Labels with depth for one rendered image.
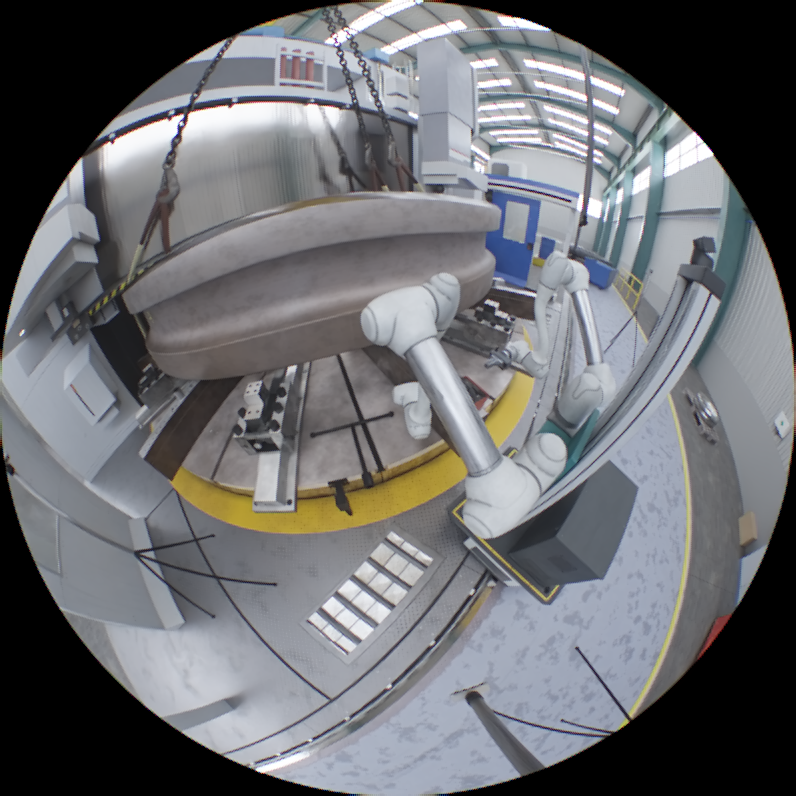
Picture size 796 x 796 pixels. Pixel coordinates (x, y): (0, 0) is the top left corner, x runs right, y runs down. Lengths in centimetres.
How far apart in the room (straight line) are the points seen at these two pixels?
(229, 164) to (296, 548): 458
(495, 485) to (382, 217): 124
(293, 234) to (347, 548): 187
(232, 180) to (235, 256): 292
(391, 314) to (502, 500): 54
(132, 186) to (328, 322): 357
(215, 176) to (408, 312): 382
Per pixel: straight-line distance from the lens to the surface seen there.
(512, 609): 188
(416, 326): 59
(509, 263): 638
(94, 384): 390
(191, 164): 415
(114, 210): 405
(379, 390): 196
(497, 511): 64
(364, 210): 128
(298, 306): 144
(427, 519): 175
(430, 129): 576
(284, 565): 189
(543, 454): 72
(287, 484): 160
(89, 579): 242
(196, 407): 238
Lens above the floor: 169
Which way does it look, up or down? 47 degrees down
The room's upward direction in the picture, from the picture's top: 2 degrees counter-clockwise
